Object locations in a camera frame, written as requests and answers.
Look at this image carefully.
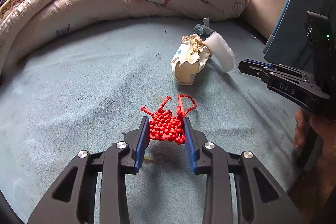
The white foam pad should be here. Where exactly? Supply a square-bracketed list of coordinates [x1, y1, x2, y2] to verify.
[204, 32, 235, 73]

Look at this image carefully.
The person's right hand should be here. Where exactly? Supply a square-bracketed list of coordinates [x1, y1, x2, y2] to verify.
[293, 108, 335, 188]

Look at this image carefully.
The paper cup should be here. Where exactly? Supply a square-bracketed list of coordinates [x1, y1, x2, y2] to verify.
[171, 41, 212, 86]

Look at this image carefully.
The beige tissue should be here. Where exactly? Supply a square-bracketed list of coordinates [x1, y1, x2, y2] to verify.
[181, 34, 212, 57]

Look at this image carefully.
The teal curtain right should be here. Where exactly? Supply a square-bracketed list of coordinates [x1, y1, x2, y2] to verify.
[264, 0, 335, 72]

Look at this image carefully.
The blue face mask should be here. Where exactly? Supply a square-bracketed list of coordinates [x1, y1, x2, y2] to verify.
[194, 18, 214, 37]

